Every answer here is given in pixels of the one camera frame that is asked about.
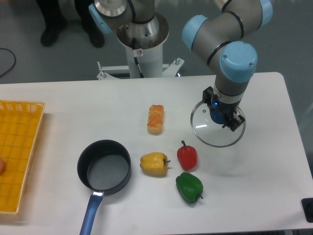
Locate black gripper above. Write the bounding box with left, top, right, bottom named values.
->
left=202, top=86, right=246, bottom=131

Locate glass lid with blue knob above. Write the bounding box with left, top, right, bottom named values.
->
left=190, top=101, right=246, bottom=148

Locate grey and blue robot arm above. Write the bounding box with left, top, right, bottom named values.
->
left=89, top=0, right=273, bottom=131

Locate red bell pepper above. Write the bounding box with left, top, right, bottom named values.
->
left=177, top=140, right=198, bottom=171

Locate orange bread loaf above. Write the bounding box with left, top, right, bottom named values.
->
left=147, top=105, right=164, bottom=134

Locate green bell pepper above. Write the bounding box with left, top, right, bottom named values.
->
left=176, top=172, right=203, bottom=204

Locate yellow bell pepper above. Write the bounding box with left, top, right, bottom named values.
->
left=140, top=152, right=170, bottom=176

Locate black device at table edge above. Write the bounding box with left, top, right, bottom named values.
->
left=301, top=198, right=313, bottom=223

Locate person's right black shoe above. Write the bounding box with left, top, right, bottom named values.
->
left=82, top=19, right=105, bottom=48

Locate person's black shoe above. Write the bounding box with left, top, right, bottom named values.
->
left=40, top=19, right=67, bottom=47
left=82, top=19, right=105, bottom=48

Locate person's left black shoe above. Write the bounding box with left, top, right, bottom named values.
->
left=40, top=19, right=67, bottom=47

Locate yellow wicker basket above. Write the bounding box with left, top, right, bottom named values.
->
left=0, top=100, right=45, bottom=214

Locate orange object in basket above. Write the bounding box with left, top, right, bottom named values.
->
left=0, top=158, right=5, bottom=174

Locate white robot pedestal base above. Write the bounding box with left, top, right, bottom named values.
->
left=97, top=13, right=184, bottom=80

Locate black cable on pedestal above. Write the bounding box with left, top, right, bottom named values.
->
left=132, top=36, right=145, bottom=79

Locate dark saucepan with blue handle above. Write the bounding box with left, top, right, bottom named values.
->
left=77, top=140, right=132, bottom=235

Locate black cable on floor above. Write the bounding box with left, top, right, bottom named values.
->
left=0, top=47, right=17, bottom=78

